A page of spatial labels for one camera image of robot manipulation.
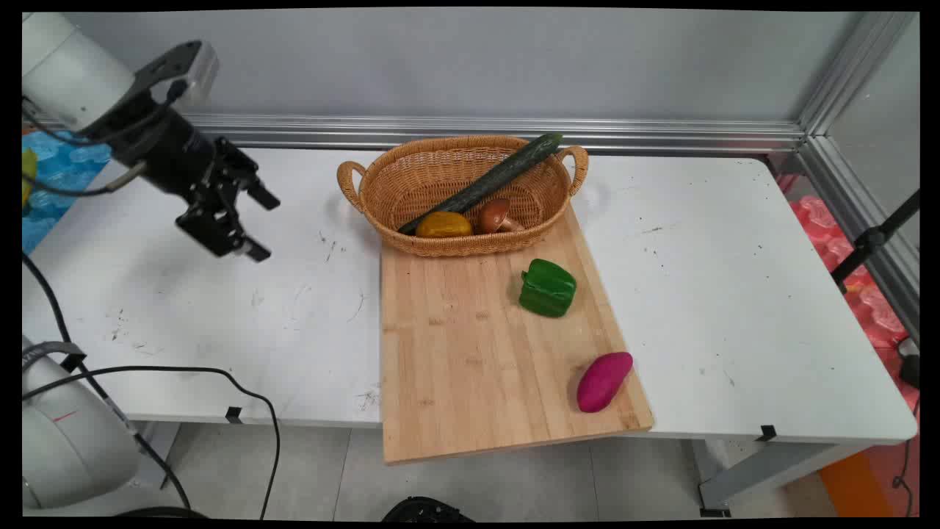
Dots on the dark green cucumber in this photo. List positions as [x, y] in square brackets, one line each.
[488, 180]

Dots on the black round floor object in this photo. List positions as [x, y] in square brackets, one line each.
[426, 509]

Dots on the black tripod stand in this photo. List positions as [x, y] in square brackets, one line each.
[870, 241]

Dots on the yellow orange toy vegetable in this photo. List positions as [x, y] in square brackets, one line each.
[443, 225]

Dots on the purple sweet potato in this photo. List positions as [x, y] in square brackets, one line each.
[602, 382]

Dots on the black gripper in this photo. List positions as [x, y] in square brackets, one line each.
[158, 150]

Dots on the long aluminium frame rail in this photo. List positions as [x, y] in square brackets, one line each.
[514, 132]

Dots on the green bell pepper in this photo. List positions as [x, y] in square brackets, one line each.
[547, 289]

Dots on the aluminium frame post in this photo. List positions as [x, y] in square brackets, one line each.
[855, 70]

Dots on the short aluminium frame rail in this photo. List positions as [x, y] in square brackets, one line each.
[859, 213]

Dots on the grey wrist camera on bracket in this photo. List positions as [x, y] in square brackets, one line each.
[198, 70]

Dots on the blue foam mat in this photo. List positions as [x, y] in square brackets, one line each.
[59, 173]

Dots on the yellow green object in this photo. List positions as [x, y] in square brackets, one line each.
[28, 173]

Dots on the red foam mat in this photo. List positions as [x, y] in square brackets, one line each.
[874, 308]

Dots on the orange floor mat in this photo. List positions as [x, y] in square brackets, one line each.
[855, 485]

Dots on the bamboo cutting board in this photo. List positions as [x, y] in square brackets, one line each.
[470, 360]

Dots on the grey table leg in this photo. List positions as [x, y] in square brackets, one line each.
[764, 474]
[156, 448]

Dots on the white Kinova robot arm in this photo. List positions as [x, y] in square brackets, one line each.
[66, 73]

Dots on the brown toy mushroom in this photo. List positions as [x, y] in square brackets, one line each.
[493, 214]

